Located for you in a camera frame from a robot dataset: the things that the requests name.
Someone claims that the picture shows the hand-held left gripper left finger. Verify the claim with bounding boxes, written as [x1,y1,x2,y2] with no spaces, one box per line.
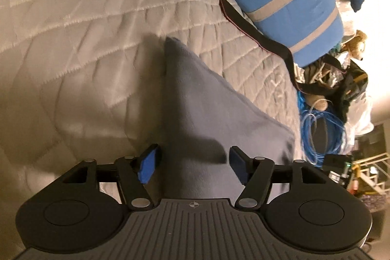
[62,143,162,212]

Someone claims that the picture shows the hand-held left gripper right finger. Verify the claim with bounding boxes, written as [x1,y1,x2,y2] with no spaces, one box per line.
[229,145,328,212]

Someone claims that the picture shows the grey-blue fleece pants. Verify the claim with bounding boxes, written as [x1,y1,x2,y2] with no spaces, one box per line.
[163,36,296,200]

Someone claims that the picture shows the tan plush toy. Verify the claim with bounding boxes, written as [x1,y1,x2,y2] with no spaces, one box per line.
[305,92,328,111]

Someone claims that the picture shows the black electronic device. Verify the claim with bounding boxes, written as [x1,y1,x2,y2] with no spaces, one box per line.
[323,153,354,187]

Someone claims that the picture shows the white plastic bag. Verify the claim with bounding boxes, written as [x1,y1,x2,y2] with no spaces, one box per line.
[347,96,374,154]

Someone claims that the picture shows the white metal rack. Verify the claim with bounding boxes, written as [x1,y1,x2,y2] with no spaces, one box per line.
[352,152,390,196]

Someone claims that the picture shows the black bag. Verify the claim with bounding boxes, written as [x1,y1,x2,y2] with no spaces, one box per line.
[331,60,369,123]

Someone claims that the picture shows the brown teddy bear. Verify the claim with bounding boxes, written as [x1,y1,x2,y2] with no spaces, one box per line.
[340,30,368,61]

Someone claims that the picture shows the blue cable coil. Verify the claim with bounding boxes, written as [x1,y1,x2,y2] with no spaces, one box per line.
[297,91,346,169]

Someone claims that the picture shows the white cable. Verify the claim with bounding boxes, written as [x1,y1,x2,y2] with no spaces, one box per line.
[300,98,330,164]

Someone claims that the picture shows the black strap with red edge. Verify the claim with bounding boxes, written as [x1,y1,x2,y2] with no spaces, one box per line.
[219,0,348,96]

